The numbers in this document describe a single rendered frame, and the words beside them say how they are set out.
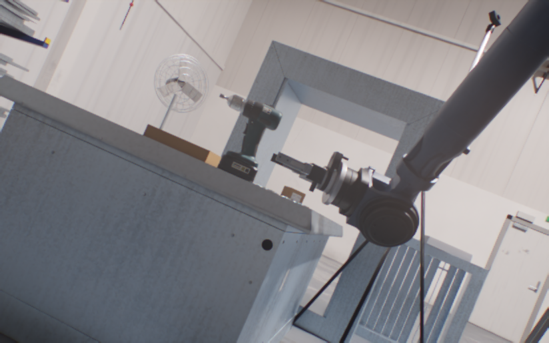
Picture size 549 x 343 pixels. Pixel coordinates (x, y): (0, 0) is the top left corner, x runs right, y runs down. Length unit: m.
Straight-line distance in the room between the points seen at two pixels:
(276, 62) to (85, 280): 2.30
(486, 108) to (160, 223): 0.90
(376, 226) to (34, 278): 0.97
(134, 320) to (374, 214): 0.72
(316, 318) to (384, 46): 9.10
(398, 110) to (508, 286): 8.14
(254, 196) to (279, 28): 11.02
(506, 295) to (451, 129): 9.79
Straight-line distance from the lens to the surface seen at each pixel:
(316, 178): 1.58
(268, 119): 1.60
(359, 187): 1.61
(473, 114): 1.50
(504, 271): 11.20
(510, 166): 11.39
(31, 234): 1.67
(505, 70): 1.46
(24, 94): 1.70
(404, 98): 3.39
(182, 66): 6.51
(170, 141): 2.31
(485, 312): 11.19
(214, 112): 12.10
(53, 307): 1.64
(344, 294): 3.28
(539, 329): 2.71
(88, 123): 1.58
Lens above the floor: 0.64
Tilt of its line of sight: 2 degrees up
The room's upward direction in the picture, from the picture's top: 24 degrees clockwise
